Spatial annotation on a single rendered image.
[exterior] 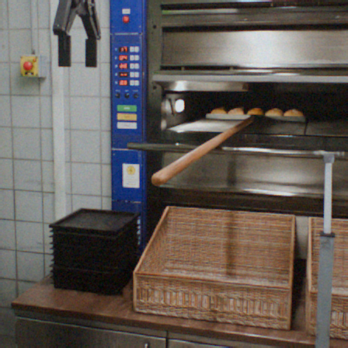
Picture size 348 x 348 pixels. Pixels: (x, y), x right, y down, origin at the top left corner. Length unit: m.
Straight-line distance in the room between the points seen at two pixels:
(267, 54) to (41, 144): 1.12
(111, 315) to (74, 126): 0.91
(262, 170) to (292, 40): 0.55
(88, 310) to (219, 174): 0.77
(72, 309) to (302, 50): 1.33
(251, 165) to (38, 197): 1.03
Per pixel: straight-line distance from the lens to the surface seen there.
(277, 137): 2.17
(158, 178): 1.14
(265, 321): 1.85
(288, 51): 2.15
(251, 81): 2.02
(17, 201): 2.62
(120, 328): 1.94
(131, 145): 1.91
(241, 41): 2.19
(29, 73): 2.42
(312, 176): 2.19
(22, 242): 2.67
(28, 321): 2.10
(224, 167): 2.22
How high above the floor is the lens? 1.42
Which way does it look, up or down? 7 degrees down
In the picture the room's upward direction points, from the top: straight up
